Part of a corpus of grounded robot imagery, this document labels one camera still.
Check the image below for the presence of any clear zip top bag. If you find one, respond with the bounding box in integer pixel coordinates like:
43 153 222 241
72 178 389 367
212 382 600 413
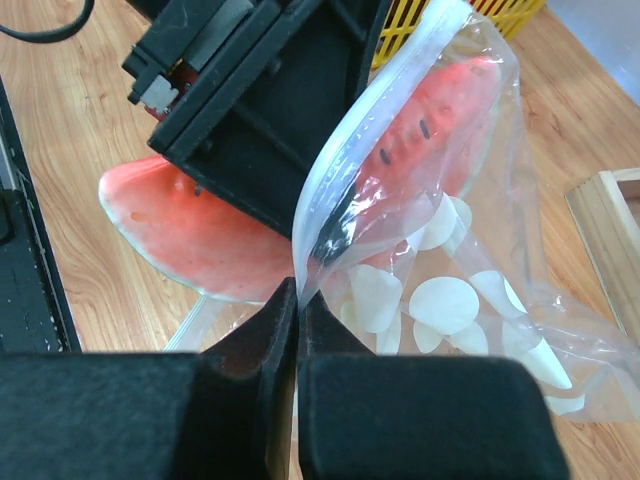
273 16 639 421

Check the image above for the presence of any red watermelon slice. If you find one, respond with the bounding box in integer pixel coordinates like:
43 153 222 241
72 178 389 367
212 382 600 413
98 57 501 302

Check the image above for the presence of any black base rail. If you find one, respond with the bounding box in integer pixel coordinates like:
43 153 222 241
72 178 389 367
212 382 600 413
1 89 81 353

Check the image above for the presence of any wooden clothes rack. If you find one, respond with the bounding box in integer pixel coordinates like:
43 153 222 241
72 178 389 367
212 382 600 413
565 168 639 340

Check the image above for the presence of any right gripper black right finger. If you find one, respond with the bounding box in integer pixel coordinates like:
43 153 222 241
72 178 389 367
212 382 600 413
298 296 570 479

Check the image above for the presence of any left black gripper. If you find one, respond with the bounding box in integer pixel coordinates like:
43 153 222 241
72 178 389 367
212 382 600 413
123 1 390 236

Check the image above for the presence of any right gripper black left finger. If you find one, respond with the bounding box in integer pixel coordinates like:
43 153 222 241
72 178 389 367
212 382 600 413
1 279 297 479

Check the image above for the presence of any yellow plastic basket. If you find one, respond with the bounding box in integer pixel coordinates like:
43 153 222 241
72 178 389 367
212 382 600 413
370 0 546 72

